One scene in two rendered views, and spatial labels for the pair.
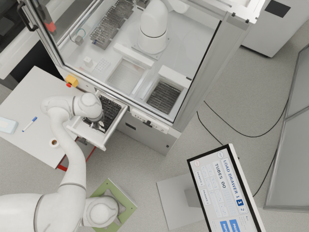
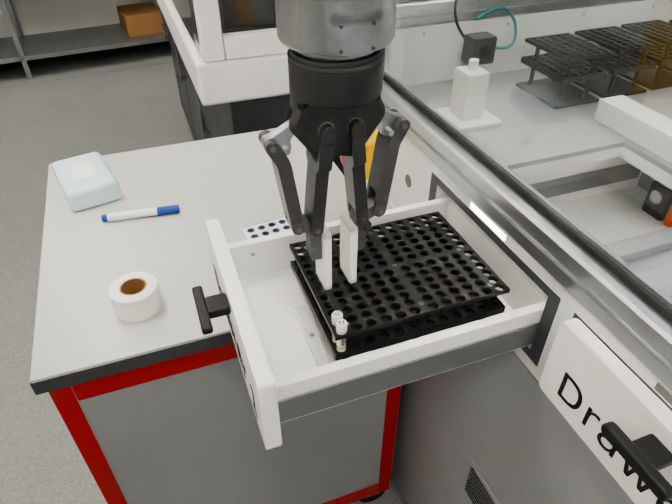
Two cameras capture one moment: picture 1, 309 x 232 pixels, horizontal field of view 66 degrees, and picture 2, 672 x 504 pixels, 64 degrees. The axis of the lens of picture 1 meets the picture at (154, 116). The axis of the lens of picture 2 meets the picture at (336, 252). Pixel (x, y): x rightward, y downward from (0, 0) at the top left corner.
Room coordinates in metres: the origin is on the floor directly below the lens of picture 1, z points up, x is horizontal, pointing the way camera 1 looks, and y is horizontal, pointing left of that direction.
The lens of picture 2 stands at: (0.15, -0.01, 1.33)
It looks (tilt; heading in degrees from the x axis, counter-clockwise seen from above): 38 degrees down; 53
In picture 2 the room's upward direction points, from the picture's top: straight up
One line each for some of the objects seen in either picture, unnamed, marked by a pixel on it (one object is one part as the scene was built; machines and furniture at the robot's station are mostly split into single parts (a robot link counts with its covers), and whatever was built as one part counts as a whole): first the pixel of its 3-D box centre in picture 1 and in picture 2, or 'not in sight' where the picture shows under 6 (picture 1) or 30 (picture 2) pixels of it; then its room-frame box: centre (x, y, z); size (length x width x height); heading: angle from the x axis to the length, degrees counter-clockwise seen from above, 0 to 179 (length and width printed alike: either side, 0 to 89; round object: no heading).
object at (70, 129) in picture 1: (86, 138); (239, 320); (0.33, 0.42, 0.87); 0.29 x 0.02 x 0.11; 73
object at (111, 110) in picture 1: (102, 114); (392, 284); (0.52, 0.36, 0.87); 0.22 x 0.18 x 0.06; 163
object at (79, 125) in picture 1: (103, 113); (398, 285); (0.53, 0.36, 0.86); 0.40 x 0.26 x 0.06; 163
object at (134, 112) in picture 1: (150, 121); (657, 464); (0.54, 0.02, 0.87); 0.29 x 0.02 x 0.11; 73
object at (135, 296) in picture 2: (55, 142); (136, 296); (0.27, 0.64, 0.78); 0.07 x 0.07 x 0.04
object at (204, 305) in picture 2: (82, 140); (212, 306); (0.31, 0.43, 0.91); 0.07 x 0.04 x 0.01; 73
